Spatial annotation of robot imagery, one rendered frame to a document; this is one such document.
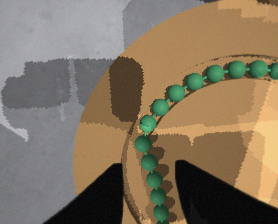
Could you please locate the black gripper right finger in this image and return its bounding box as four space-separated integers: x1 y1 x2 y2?
175 160 278 224

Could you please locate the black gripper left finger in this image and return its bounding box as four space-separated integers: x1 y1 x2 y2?
44 163 123 224

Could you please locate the round wooden bead board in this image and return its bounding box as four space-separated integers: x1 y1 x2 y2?
73 0 278 224

